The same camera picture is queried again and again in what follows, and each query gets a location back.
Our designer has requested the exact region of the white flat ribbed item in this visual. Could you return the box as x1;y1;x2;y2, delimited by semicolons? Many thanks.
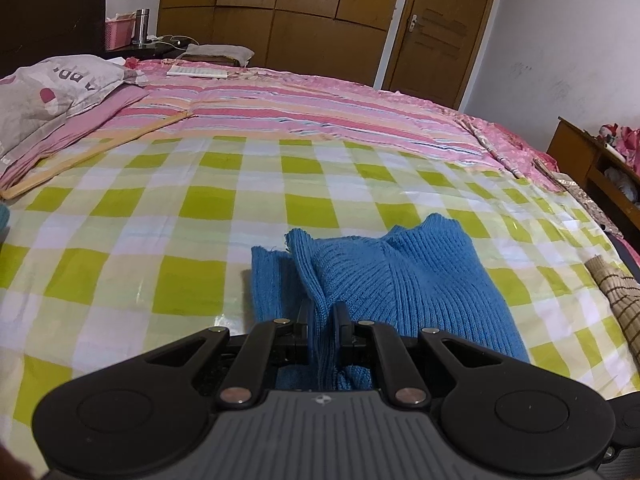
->
166;63;230;80

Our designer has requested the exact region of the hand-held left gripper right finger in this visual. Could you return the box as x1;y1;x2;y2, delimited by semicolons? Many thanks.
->
332;301;507;409

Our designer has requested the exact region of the grey folded cloth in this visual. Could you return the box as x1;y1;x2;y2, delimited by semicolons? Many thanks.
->
179;43;256;67

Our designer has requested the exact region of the white cable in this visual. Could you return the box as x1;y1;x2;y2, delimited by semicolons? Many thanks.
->
146;34;199;54

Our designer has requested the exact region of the steel thermos bottle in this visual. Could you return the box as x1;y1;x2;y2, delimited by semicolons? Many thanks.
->
132;8;151;46

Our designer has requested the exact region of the dark brown headboard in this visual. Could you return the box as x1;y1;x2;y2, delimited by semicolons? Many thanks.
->
0;0;108;82

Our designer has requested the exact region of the pink folded cloth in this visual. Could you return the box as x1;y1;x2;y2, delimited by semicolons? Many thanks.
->
0;84;151;187

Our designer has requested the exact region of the grey pillow with pink dots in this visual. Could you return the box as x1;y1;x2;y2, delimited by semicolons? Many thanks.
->
0;54;132;157

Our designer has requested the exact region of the dark nightstand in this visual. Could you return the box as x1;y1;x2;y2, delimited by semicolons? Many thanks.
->
104;39;202;62

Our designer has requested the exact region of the pink clothes pile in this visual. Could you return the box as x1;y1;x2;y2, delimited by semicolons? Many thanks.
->
596;122;640;172

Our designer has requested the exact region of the pink plastic basket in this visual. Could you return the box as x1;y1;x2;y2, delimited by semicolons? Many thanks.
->
103;15;137;51

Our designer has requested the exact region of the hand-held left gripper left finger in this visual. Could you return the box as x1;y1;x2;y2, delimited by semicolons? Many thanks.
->
145;300;311;409

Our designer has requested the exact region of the pink striped blanket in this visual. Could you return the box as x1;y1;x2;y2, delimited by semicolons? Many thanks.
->
95;67;496;168

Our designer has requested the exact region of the wooden wardrobe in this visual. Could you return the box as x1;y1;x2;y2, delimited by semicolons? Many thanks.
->
157;0;502;77

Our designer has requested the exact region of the blue knit sweater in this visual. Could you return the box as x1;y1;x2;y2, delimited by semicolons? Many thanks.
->
250;212;532;393

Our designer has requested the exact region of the green checked bed sheet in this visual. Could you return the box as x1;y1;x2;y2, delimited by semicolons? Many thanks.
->
0;135;632;466

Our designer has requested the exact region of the wooden shelf unit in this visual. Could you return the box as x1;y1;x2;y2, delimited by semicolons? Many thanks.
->
546;116;640;217

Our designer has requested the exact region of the wooden door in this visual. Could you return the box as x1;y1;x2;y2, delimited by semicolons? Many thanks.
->
387;0;502;109

